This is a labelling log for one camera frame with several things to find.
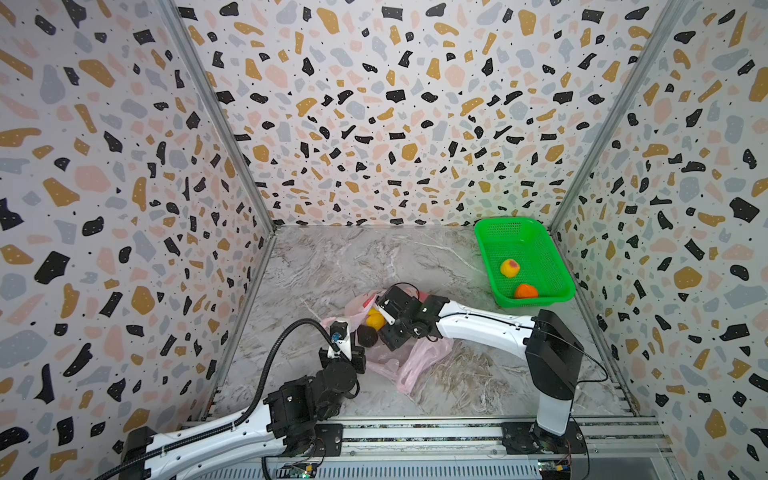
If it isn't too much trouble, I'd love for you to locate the yellow red peach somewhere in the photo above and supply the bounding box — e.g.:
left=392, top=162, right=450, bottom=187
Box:
left=500, top=259, right=521, bottom=278

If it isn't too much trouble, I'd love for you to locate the green plastic basket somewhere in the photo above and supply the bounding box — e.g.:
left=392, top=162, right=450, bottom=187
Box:
left=474, top=217, right=575, bottom=309

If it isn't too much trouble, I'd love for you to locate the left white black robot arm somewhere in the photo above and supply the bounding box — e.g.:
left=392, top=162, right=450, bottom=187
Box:
left=117, top=346, right=366, bottom=479

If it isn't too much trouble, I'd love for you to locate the left black corrugated cable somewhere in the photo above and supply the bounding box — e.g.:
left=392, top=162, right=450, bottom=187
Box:
left=89, top=317, right=343, bottom=480

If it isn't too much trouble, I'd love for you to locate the small circuit board left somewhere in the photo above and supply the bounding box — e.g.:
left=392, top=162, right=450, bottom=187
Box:
left=278, top=462, right=318, bottom=479

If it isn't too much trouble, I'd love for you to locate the pink plastic bag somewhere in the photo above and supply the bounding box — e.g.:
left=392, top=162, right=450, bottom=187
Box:
left=321, top=290, right=454, bottom=395

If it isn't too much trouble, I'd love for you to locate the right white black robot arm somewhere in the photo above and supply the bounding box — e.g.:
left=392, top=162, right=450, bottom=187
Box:
left=375, top=286, right=585, bottom=454

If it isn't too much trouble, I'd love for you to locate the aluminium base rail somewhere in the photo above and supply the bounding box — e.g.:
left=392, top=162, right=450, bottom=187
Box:
left=179, top=416, right=679, bottom=480

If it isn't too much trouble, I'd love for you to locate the dark avocado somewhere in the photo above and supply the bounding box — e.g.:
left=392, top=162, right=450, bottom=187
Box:
left=356, top=325, right=379, bottom=348

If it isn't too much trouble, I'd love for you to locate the small circuit board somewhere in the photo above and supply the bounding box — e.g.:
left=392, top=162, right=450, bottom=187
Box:
left=278, top=462, right=318, bottom=479
left=537, top=460, right=572, bottom=480

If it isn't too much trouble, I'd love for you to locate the yellow lemon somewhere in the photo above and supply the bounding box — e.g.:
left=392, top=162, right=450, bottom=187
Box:
left=365, top=308, right=388, bottom=331

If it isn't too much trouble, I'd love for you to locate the orange fruit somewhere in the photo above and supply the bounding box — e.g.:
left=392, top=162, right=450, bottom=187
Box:
left=514, top=284, right=539, bottom=299

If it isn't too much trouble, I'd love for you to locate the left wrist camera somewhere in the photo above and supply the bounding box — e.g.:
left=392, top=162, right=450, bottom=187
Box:
left=327, top=321, right=352, bottom=361

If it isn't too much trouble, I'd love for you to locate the small circuit board right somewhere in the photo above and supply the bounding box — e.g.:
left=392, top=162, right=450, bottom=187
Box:
left=537, top=460, right=572, bottom=480

